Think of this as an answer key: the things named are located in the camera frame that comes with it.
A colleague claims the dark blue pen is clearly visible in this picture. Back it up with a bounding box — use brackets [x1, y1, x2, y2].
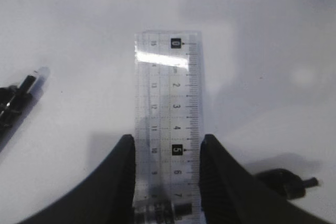
[1, 66, 50, 150]

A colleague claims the black pen on ruler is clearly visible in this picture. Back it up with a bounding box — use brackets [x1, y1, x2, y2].
[131, 168, 320, 223]

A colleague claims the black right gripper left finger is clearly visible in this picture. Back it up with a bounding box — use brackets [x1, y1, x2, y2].
[22, 134, 135, 223]

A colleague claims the transparent plastic ruler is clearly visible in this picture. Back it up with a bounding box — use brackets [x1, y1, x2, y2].
[133, 31, 203, 223]

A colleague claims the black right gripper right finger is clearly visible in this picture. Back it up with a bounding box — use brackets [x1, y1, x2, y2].
[198, 134, 326, 223]

